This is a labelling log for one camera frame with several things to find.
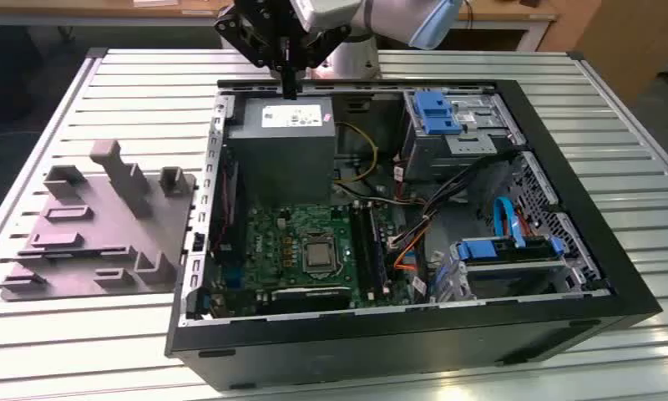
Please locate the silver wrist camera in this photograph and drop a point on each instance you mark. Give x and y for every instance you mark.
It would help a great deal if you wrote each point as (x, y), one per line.
(322, 14)

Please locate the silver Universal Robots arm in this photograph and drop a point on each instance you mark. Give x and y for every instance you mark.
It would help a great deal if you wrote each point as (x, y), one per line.
(356, 54)

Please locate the hard disk in blue carrier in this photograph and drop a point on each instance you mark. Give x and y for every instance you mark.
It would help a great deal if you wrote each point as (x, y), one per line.
(481, 250)

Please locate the grey power supply unit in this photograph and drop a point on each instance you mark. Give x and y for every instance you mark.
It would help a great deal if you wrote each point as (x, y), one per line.
(278, 167)

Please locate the CPU socket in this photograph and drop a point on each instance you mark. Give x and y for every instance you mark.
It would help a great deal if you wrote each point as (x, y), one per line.
(317, 236)

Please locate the wooden cabinet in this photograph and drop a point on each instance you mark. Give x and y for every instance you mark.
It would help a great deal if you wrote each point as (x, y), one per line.
(617, 33)

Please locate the blue plastic drive bracket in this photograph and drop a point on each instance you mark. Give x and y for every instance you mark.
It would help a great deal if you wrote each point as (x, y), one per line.
(436, 121)

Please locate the grey plastic parts rack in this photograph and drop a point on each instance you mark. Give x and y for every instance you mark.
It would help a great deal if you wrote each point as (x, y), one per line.
(105, 234)

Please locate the green motherboard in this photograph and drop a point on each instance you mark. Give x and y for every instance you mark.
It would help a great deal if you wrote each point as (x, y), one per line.
(278, 271)

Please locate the silver CPU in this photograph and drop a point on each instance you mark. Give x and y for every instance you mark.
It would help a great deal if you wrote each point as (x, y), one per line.
(318, 255)

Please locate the silver metal drive cage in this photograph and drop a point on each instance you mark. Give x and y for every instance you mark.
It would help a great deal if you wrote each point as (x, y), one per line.
(466, 146)

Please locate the black open PC case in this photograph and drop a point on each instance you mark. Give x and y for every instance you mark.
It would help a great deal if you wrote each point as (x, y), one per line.
(366, 355)

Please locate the black graphics card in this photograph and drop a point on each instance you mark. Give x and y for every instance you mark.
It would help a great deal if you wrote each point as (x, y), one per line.
(312, 298)

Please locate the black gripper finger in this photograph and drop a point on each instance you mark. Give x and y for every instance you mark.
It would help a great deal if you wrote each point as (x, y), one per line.
(250, 50)
(325, 48)

